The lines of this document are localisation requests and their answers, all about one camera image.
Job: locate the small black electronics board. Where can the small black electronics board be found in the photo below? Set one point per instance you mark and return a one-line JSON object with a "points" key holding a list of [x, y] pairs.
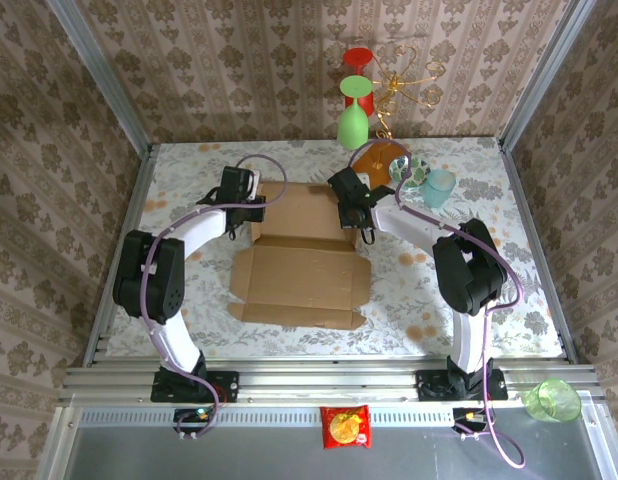
{"points": [[189, 417], [464, 417]]}

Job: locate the red plastic goblet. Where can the red plastic goblet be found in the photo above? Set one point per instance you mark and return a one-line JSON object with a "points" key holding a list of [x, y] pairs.
{"points": [[359, 56]]}

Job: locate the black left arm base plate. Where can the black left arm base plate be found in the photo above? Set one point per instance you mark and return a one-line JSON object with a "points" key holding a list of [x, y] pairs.
{"points": [[226, 385]]}

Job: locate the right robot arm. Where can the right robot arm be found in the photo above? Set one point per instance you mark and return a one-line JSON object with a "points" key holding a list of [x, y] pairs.
{"points": [[469, 280]]}

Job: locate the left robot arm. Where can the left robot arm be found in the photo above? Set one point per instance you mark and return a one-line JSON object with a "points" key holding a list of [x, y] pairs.
{"points": [[164, 280]]}

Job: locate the teal translucent cup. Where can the teal translucent cup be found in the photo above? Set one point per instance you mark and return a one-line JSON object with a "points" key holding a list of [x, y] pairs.
{"points": [[438, 190]]}

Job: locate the floral tablecloth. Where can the floral tablecloth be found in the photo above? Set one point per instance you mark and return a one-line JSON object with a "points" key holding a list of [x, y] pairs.
{"points": [[439, 320]]}

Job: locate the green plastic goblet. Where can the green plastic goblet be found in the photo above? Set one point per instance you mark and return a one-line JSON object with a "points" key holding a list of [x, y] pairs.
{"points": [[352, 127]]}

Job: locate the leaf pattern bowl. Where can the leaf pattern bowl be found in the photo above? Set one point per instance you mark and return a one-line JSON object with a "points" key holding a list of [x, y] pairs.
{"points": [[414, 172]]}

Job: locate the brown cardboard box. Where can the brown cardboard box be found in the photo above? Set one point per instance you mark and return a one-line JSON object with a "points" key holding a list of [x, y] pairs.
{"points": [[299, 275]]}

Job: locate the aluminium frame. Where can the aluminium frame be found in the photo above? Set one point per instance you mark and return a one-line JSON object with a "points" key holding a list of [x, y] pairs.
{"points": [[309, 381]]}

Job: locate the red snack packet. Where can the red snack packet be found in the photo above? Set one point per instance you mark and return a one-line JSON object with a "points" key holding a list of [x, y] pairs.
{"points": [[345, 426]]}

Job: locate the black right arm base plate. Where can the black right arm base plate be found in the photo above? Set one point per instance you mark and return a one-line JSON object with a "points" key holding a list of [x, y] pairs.
{"points": [[496, 384]]}

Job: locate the green translucent cup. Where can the green translucent cup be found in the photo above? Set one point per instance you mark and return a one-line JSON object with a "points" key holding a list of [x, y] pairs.
{"points": [[554, 400]]}

